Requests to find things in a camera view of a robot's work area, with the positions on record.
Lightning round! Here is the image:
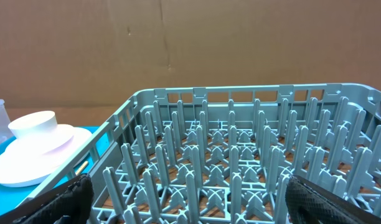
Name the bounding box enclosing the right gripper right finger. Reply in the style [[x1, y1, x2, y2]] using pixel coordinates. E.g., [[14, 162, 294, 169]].
[[285, 175, 381, 224]]

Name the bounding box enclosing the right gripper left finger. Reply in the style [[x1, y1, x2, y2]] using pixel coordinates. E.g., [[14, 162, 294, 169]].
[[0, 174, 94, 224]]

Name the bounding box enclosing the wooden chopstick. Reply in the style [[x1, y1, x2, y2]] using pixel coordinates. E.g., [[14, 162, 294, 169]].
[[75, 161, 89, 175]]

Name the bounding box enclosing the teal plastic tray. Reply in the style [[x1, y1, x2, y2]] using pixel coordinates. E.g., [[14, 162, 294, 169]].
[[0, 126, 110, 215]]

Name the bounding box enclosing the pink bowl under cup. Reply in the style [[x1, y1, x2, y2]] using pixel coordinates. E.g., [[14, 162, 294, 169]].
[[5, 124, 75, 156]]

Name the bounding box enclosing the pink plate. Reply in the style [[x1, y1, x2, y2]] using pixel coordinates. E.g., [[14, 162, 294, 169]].
[[0, 128, 92, 187]]

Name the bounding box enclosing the cream cup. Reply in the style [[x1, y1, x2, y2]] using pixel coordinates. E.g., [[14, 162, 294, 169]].
[[8, 111, 58, 139]]

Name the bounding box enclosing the grey plastic dish rack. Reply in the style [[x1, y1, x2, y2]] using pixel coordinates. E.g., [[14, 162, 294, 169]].
[[21, 83, 381, 223]]

